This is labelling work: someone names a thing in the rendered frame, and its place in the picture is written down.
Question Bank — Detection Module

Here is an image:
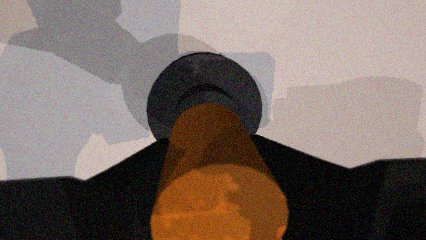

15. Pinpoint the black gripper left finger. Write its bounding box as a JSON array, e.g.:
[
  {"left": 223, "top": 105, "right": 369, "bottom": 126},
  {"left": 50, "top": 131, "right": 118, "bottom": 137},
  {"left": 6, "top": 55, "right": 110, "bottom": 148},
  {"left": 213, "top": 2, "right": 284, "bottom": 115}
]
[{"left": 0, "top": 138, "right": 169, "bottom": 240}]

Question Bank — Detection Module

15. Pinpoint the dark grey round pedestal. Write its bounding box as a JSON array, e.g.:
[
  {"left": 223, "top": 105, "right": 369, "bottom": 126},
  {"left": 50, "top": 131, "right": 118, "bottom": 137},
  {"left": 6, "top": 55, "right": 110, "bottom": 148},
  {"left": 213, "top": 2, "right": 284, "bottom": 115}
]
[{"left": 147, "top": 52, "right": 262, "bottom": 141}]

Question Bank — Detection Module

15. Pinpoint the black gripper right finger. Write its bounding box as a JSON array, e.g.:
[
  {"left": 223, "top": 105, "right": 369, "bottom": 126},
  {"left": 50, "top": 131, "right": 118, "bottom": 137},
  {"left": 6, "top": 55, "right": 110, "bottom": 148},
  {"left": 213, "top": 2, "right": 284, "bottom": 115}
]
[{"left": 249, "top": 134, "right": 426, "bottom": 240}]

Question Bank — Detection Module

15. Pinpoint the orange knob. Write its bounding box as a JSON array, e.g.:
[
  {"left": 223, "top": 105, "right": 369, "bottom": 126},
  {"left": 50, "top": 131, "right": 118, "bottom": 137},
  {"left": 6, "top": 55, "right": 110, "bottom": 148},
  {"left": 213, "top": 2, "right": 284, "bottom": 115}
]
[{"left": 150, "top": 103, "right": 289, "bottom": 240}]

